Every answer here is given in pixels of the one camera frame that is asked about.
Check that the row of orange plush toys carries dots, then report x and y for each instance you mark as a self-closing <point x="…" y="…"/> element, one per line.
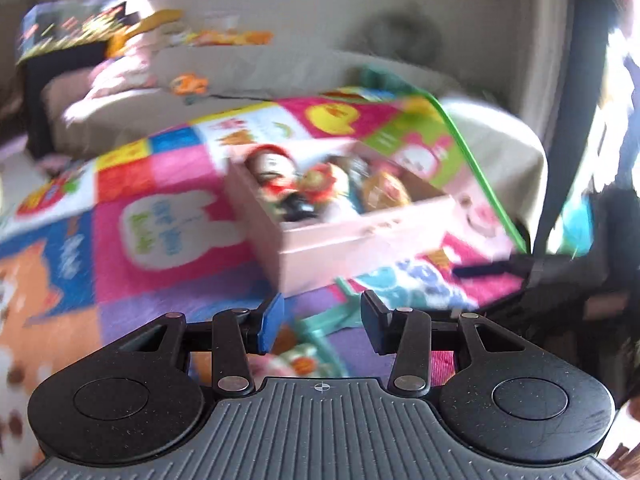
<point x="213" y="37"/>

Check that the pink fish toy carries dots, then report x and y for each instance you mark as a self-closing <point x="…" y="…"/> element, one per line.
<point x="294" y="355"/>

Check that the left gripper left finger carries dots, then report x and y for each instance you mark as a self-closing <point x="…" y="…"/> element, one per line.
<point x="262" y="325"/>

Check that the red hat knitted doll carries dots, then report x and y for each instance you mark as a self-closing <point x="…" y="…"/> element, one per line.
<point x="274" y="170"/>

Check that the pink plush toy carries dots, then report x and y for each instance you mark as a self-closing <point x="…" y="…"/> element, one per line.
<point x="117" y="75"/>

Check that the glass fish tank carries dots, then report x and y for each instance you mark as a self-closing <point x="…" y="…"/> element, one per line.
<point x="59" y="25"/>

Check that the beige sofa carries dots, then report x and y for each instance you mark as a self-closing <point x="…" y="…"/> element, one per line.
<point x="507" y="150"/>

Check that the pink cardboard box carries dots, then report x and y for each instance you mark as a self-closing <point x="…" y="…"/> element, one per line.
<point x="302" y="256"/>

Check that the yellow duck plush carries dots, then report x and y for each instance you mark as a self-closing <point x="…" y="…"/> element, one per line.
<point x="118" y="41"/>

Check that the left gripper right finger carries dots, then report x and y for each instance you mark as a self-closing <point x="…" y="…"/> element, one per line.
<point x="383" y="326"/>

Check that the black tank cabinet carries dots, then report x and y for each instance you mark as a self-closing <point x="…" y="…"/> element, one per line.
<point x="52" y="81"/>

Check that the colourful cartoon play mat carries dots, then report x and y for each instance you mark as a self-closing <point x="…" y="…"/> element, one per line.
<point x="146" y="229"/>

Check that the orange fish plush toy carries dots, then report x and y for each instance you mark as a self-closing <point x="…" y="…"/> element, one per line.
<point x="189" y="85"/>

